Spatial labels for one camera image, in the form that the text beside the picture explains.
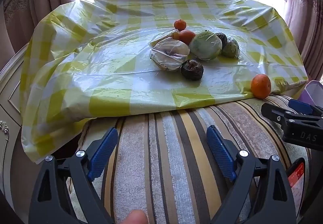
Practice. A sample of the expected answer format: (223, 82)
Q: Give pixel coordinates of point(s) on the purple cardboard box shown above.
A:
(314, 91)

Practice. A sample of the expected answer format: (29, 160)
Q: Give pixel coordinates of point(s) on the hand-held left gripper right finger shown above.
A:
(222, 155)

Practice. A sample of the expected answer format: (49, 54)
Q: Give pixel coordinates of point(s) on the striped plush blanket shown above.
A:
(164, 150)

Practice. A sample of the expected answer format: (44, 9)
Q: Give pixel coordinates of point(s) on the yellow checked plastic tablecloth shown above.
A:
(113, 62)

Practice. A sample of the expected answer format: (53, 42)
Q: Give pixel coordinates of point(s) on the dark brown round fruit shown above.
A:
(222, 38)
(192, 69)

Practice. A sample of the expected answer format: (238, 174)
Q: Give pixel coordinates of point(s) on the red screen phone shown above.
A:
(297, 176)

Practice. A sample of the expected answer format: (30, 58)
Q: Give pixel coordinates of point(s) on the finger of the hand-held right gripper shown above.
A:
(277, 116)
(300, 107)

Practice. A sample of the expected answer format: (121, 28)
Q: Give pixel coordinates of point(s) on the small tangerine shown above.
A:
(187, 36)
(261, 86)
(180, 24)

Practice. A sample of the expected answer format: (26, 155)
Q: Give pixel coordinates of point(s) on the wrapped dark green vegetable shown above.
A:
(231, 48)

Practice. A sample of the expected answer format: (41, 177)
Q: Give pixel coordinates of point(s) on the pale green cabbage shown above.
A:
(205, 45)

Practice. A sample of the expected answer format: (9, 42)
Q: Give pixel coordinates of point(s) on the white carved furniture panel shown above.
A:
(10, 102)

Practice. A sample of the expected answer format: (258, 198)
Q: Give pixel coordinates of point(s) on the cut pale fruit half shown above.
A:
(168, 54)

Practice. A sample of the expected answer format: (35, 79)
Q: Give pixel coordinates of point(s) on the person's left hand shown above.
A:
(137, 217)

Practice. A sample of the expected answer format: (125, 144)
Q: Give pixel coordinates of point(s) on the yellow orange fruit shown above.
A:
(176, 34)

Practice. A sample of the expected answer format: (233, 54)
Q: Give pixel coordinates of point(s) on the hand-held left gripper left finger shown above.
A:
(103, 153)

